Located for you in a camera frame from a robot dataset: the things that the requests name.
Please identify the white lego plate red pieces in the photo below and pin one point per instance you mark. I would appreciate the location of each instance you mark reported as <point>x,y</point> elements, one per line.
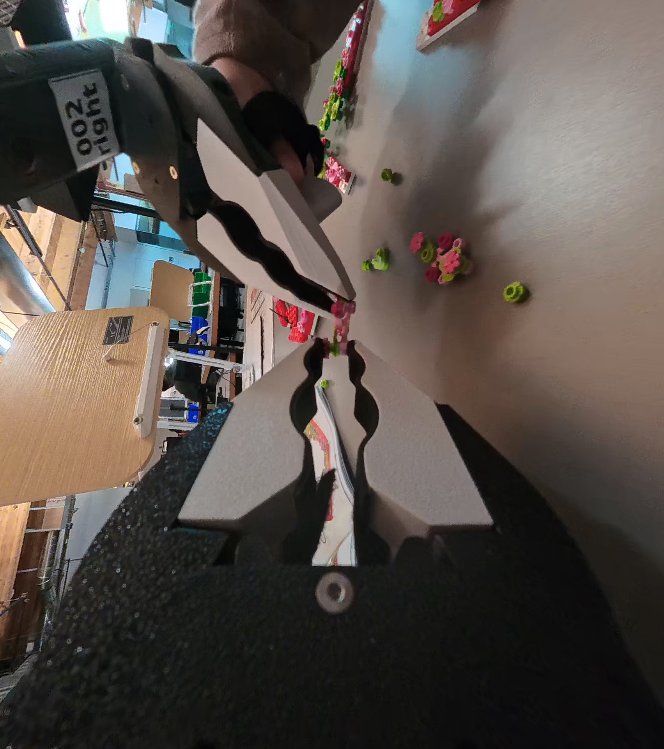
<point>446,20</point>

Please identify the person's right forearm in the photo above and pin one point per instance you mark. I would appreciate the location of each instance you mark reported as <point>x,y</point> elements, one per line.
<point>273,29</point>

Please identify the wooden chair with white bracket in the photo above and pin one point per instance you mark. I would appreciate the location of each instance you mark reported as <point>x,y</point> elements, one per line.
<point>45,409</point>

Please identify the lego instruction booklet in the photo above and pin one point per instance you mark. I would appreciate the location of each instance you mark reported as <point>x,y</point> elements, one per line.
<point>337,468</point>

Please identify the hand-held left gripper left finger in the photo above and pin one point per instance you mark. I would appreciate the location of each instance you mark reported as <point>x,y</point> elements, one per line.
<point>244,462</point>

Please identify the small lime pink lego piece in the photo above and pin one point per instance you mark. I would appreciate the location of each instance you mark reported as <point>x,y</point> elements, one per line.
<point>332,349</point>

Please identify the blue storage bins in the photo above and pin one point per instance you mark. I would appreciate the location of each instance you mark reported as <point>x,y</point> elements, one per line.
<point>198,327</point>

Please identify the pink lime lego flower cluster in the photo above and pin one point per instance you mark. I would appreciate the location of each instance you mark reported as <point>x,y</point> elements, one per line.
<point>446,260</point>

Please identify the lime lego leaf piece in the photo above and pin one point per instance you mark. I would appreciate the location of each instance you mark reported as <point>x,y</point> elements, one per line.
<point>378,260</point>

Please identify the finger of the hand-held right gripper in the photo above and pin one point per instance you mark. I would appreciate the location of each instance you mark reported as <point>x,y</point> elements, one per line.
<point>296,228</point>
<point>220,246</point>

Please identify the white lego plate pink flowers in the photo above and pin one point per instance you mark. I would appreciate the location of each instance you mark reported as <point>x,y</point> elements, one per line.
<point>339,172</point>

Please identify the green storage bins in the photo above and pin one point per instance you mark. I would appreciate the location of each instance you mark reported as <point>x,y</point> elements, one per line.
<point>202,286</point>

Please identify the white table frame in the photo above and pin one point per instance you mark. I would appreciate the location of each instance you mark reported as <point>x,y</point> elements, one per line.
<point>203,360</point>

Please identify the red and green brick tray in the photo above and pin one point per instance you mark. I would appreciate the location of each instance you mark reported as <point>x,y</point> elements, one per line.
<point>343,70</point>

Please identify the pink lego stem assembly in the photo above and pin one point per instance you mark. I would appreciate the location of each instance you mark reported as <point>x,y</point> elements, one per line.
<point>343,316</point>

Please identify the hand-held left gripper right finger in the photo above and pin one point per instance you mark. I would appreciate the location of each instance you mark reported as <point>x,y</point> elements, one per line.
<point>419,468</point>

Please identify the lime round lego stud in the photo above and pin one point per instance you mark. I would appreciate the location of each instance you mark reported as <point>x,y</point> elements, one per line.
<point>516,291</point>

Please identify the person's right hand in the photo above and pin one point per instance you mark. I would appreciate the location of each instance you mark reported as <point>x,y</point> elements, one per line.
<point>238,76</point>

